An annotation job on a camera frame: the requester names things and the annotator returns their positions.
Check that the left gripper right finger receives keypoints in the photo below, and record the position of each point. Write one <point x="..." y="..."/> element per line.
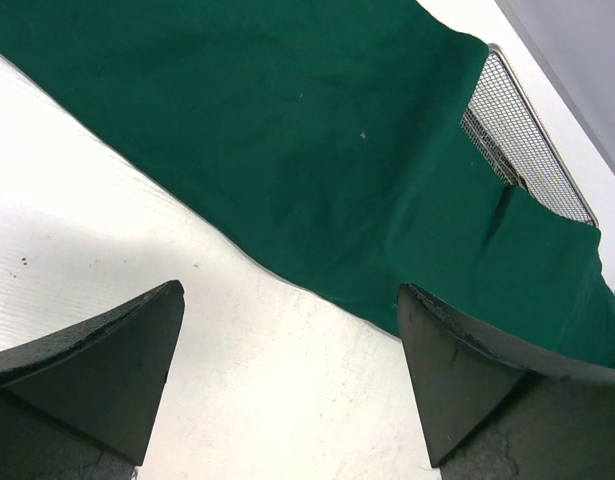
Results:
<point x="493" y="406"/>

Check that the metal mesh tray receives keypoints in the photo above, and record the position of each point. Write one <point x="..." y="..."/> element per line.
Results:
<point x="503" y="125"/>

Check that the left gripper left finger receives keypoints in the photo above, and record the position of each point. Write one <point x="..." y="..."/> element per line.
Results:
<point x="81" y="402"/>

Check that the green surgical cloth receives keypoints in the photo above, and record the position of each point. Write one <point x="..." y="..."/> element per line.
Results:
<point x="324" y="139"/>

